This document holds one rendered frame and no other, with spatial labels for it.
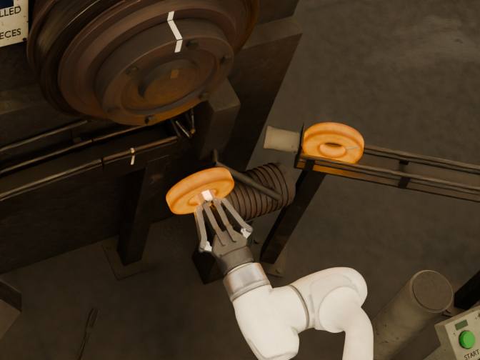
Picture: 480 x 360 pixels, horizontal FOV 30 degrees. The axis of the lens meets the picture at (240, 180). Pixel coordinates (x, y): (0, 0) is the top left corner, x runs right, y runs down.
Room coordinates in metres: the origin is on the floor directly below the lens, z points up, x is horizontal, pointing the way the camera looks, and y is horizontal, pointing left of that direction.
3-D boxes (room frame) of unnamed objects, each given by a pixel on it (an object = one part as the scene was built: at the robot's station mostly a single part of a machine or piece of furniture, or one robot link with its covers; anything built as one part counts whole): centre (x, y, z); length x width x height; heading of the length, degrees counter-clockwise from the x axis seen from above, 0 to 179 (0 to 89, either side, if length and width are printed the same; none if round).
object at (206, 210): (0.91, 0.02, 0.84); 0.11 x 0.01 x 0.04; 47
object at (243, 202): (1.24, -0.04, 0.27); 0.22 x 0.13 x 0.53; 135
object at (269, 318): (0.75, -0.18, 0.82); 0.16 x 0.13 x 0.11; 45
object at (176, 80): (1.03, 0.21, 1.11); 0.28 x 0.06 x 0.28; 135
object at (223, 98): (1.28, 0.13, 0.68); 0.11 x 0.08 x 0.24; 45
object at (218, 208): (0.93, 0.00, 0.84); 0.11 x 0.01 x 0.04; 44
